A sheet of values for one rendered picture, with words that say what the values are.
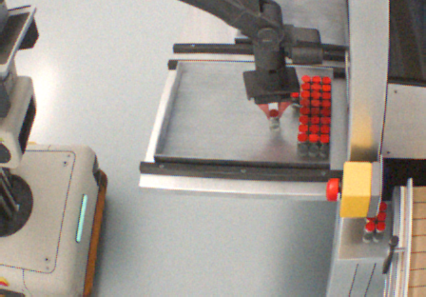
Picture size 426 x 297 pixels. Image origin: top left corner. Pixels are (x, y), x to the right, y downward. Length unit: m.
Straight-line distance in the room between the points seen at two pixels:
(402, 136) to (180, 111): 0.54
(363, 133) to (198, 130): 0.42
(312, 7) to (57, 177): 1.04
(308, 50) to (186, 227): 1.24
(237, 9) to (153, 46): 1.86
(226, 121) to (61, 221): 0.86
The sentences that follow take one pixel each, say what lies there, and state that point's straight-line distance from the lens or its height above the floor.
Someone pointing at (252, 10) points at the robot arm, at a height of 1.22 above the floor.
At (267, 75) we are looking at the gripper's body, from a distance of 1.20.
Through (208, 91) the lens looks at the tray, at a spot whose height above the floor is 0.88.
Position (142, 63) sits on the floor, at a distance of 2.85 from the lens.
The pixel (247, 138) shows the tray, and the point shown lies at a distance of 1.33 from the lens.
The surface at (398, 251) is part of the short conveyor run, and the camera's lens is 1.09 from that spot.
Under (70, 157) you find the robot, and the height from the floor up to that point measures 0.28.
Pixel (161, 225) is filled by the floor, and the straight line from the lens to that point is 2.31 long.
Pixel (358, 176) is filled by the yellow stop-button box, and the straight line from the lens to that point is 1.09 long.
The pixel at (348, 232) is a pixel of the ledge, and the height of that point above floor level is 0.88.
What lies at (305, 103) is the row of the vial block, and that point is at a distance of 1.33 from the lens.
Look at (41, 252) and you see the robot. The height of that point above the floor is 0.28.
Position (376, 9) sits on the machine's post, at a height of 1.36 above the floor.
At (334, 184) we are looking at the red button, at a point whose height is 1.01.
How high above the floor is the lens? 1.90
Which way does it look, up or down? 49 degrees down
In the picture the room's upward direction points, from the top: 10 degrees counter-clockwise
